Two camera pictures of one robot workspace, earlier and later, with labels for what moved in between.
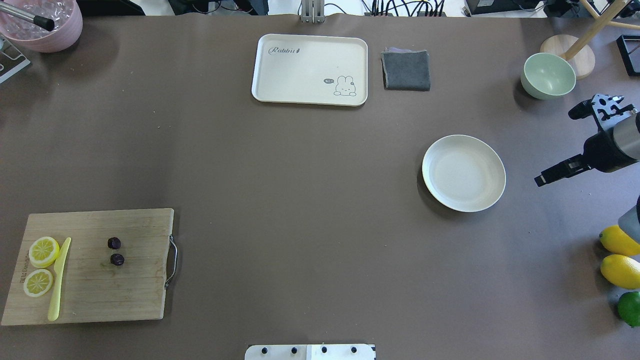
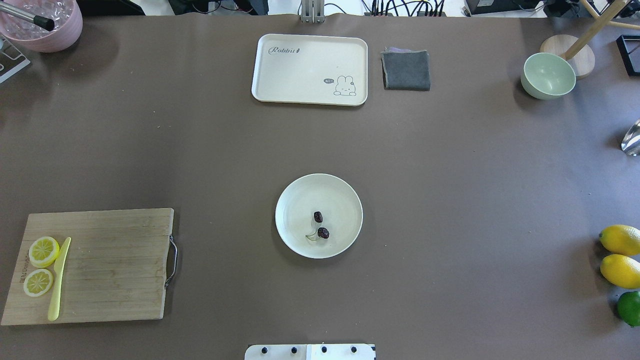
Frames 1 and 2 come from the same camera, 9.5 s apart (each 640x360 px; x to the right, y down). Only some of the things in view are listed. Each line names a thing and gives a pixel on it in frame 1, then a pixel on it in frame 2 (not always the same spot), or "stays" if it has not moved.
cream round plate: (464, 173) -> (341, 210)
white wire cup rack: (12, 59) stays
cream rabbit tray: (330, 70) stays
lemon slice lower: (38, 282) stays
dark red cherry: (117, 259) -> (323, 232)
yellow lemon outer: (621, 270) stays
